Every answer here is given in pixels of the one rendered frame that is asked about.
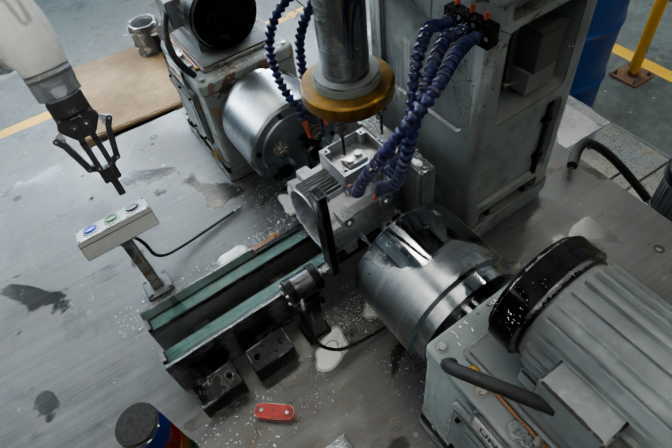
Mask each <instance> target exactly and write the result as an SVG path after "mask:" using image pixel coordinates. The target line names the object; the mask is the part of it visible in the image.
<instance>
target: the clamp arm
mask: <svg viewBox="0 0 672 448"><path fill-rule="evenodd" d="M309 194H310V198H311V203H312V207H313V212H314V216H315V221H316V225H317V230H318V234H319V239H320V243H321V248H322V252H323V257H324V261H325V263H324V266H323V267H327V266H328V267H329V268H326V271H327V272H328V271H331V272H328V274H331V275H332V276H333V277H335V276H336V275H338V274H339V273H340V267H339V261H338V256H337V251H338V247H337V246H336V245H335V239H334V234H333V229H332V223H331V218H330V212H329V207H328V203H329V202H330V201H329V197H328V196H327V195H326V194H325V193H324V192H323V191H322V190H321V189H320V188H319V187H318V186H317V187H315V188H313V189H311V190H310V191H309ZM325 264H326V265H325ZM329 269H330V270H329Z"/></svg>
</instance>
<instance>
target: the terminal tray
mask: <svg viewBox="0 0 672 448"><path fill-rule="evenodd" d="M344 144H345V151H346V156H344V155H343V149H342V143H341V139H340V140H338V141H336V142H335V143H333V144H331V145H329V146H327V147H326V148H324V149H322V150H320V151H319V157H320V162H321V166H322V169H323V168H325V170H327V171H329V173H331V175H333V177H334V178H336V181H337V180H338V182H339V183H340V184H341V187H342V186H343V189H344V193H345V194H346V196H347V197H349V196H350V197H351V198H352V195H351V194H350V193H349V188H348V185H352V184H355V181H356V180H357V179H358V176H359V175H360V174H361V172H362V171H363V169H364V168H365V167H366V165H367V164H368V163H369V161H370V160H371V159H372V158H373V156H374V154H375V153H377V152H378V149H379V148H380V147H383V144H381V143H380V142H379V141H378V140H377V139H376V138H374V137H373V136H372V135H371V134H370V133H369V132H367V131H366V130H365V129H364V128H363V127H362V128H360V129H358V130H356V131H354V132H353V133H351V134H349V135H347V136H345V137H344ZM359 144H360V145H359ZM356 145H358V147H357V146H356ZM363 145H364V146H363ZM354 147H355V151H354V150H353V149H354ZM361 147H362V149H363V147H364V149H363V150H362V149H361ZM350 151H351V152H350ZM347 152H348V153H347ZM352 152H353V153H352ZM365 153H366V155H365ZM338 154H339V155H338ZM367 154H368V156H367ZM370 156H371V159H370ZM333 157H334V158H335V157H336V158H337V160H336V159H334V158H333ZM339 158H340V160H339ZM332 160H333V161H332ZM366 160H367V162H366ZM341 162H342V163H341ZM365 162H366V163H365ZM335 163H336V164H335ZM356 167H357V168H356ZM342 168H345V169H344V170H343V169H342ZM353 168H354V169H353ZM352 169H353V170H352ZM380 178H384V174H382V173H381V172H380V170H379V172H378V173H377V174H376V176H375V177H374V178H373V180H372V181H371V182H370V184H369V185H368V186H369V187H370V186H371V183H373V184H375V181H376V180H377V181H380Z"/></svg>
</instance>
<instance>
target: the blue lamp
mask: <svg viewBox="0 0 672 448"><path fill-rule="evenodd" d="M156 410H157V409H156ZM157 412H158V415H159V424H158V427H157V430H156V432H155V434H154V435H153V437H152V438H151V439H150V440H149V441H148V442H147V443H145V444H144V445H142V446H140V447H138V448H164V447H165V445H166V444H167V442H168V440H169V437H170V433H171V426H170V422H169V420H168V419H167V418H166V417H165V416H164V415H163V414H162V413H161V412H160V411H158V410H157Z"/></svg>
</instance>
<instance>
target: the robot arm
mask: <svg viewBox="0 0 672 448"><path fill-rule="evenodd" d="M13 71H16V72H17V73H18V74H19V75H20V76H21V78H22V79H23V80H24V83H25V84H26V85H27V86H28V88H29V89H30V91H31V92H32V94H33V96H34V97H35V99H36V100H37V102H38V103H40V104H45V103H46V104H45V107H46V109H47V110H48V112H49V113H50V115H51V116H52V118H53V119H54V121H55V122H56V124H57V130H58V133H57V135H56V136H55V137H54V138H53V139H52V142H53V144H54V145H55V146H57V147H60V148H62V149H63V150H64V151H66V152H67V153H68V154H69V155H70V156H71V157H72V158H73V159H74V160H75V161H76V162H77V163H78V164H80V165H81V166H82V167H83V168H84V169H85V170H86V171H87V172H88V173H92V172H98V173H99V174H100V175H101V177H102V178H103V180H104V182H105V183H107V184H108V183H110V182H111V183H112V184H113V186H114V187H115V189H116V191H117V192H118V194H119V195H120V196H121V195H123V194H125V193H126V191H125V189H124V187H123V186H122V184H121V182H120V181H119V179H118V178H119V177H121V176H122V175H121V172H120V171H119V169H118V167H117V166H116V161H117V160H119V159H120V158H121V156H120V153H119V150H118V146H117V143H116V139H115V136H114V133H113V129H112V116H111V115H110V114H109V113H106V114H100V113H98V112H97V111H96V110H94V109H93V108H92V107H91V106H90V104H89V102H88V101H87V99H86V97H85V96H84V94H83V92H82V91H81V89H79V88H80V87H81V84H80V82H79V81H78V80H77V78H76V76H75V74H76V73H75V72H74V70H73V68H72V67H71V64H70V63H69V62H68V60H67V58H66V56H65V53H64V50H63V46H62V43H61V41H60V39H59V37H58V35H57V33H56V32H55V30H54V28H53V26H52V25H51V23H50V22H49V20H48V18H47V17H46V15H45V14H44V12H43V11H42V10H41V8H40V7H39V6H38V5H37V4H36V2H35V1H34V0H0V75H6V74H11V73H12V72H13ZM98 119H100V120H101V123H102V124H104V125H105V129H106V132H107V136H108V139H109V142H110V146H111V149H112V152H113V155H112V156H110V154H109V153H108V151H107V149H106V148H105V146H104V145H103V143H102V141H101V140H100V138H99V136H98V135H97V133H96V131H97V125H98ZM63 135H65V136H67V137H70V138H72V139H74V140H78V141H79V143H80V144H81V146H82V147H83V149H84V150H85V152H86V154H87V155H88V157H89V158H90V160H91V161H92V163H93V165H90V164H89V163H88V162H87V161H86V160H85V159H84V158H83V157H82V156H81V155H80V154H78V153H77V152H76V151H75V150H74V149H73V148H72V147H71V146H70V145H69V144H68V143H67V142H66V139H65V138H64V137H63ZM87 136H91V137H92V139H93V140H94V142H95V144H96V145H97V147H98V148H99V150H100V152H101V153H102V155H103V156H104V158H105V160H106V161H107V163H108V164H106V165H103V166H102V165H101V164H100V162H99V160H98V159H97V157H96V156H95V154H94V152H93V151H92V149H91V148H90V146H89V144H88V143H87V141H86V139H85V138H86V137H87Z"/></svg>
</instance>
